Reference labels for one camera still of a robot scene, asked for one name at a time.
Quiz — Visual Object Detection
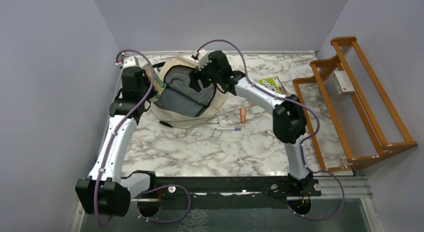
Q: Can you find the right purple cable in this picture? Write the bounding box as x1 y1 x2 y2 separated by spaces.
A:
193 39 346 222

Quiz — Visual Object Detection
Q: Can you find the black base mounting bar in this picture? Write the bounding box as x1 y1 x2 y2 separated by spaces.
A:
91 169 332 212

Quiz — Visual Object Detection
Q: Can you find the orange highlighter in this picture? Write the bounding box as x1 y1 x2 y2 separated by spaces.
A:
239 106 247 124

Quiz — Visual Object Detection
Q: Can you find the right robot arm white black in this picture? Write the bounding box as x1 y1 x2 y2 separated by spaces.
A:
189 49 313 196

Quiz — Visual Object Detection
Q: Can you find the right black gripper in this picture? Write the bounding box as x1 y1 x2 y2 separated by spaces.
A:
187 58 221 94

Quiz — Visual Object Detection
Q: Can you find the wooden shelf rack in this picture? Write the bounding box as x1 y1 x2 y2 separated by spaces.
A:
293 36 417 172

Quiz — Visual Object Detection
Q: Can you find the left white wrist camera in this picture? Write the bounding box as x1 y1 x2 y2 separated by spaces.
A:
115 55 140 70

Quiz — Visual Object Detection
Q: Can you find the purple capped marker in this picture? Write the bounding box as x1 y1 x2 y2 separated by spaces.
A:
214 127 242 132

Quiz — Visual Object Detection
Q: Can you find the small white box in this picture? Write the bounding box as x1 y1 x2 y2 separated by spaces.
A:
331 70 355 96

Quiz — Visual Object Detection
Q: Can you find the cream canvas backpack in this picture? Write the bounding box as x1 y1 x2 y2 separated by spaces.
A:
151 56 226 129

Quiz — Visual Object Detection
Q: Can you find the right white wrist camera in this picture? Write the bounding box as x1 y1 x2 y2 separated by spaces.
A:
191 48 208 61

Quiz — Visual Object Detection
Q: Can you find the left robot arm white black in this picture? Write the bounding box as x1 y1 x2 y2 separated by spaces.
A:
75 67 157 217

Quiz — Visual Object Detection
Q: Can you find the green capped marker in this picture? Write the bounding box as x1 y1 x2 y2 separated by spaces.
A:
202 121 220 125

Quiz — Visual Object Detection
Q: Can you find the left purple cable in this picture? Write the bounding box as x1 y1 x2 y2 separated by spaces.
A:
93 49 192 228

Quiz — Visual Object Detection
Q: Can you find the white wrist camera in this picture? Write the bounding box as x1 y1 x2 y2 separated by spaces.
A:
115 55 140 70
191 48 208 61

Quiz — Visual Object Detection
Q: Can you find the purple cable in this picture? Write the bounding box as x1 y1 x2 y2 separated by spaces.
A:
93 49 192 228
193 39 346 222

